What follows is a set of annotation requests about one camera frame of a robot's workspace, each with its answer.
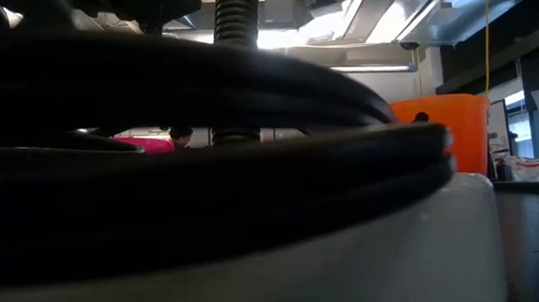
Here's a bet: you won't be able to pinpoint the framed white board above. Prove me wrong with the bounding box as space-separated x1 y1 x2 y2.
485 98 513 157

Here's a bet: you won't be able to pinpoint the silver rectangular ventilation duct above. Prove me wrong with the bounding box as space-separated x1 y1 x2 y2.
339 0 538 54

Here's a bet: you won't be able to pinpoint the black lamp power cable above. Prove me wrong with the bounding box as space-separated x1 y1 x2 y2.
0 4 462 288

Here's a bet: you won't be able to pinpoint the fluorescent tube light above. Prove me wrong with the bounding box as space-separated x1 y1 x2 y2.
329 61 419 77

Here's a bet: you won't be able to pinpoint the grey ceiling box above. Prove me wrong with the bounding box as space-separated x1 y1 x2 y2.
262 0 301 31

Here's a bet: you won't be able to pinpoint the white red-striped bag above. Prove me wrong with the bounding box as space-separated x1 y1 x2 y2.
503 152 539 184

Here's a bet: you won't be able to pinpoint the yellow hanging cable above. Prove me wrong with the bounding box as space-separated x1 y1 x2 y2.
479 0 497 96

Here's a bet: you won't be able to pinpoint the orange pumpkin bucket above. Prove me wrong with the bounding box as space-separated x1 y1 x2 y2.
387 92 496 181

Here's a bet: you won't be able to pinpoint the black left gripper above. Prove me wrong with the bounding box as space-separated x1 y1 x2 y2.
72 0 205 40

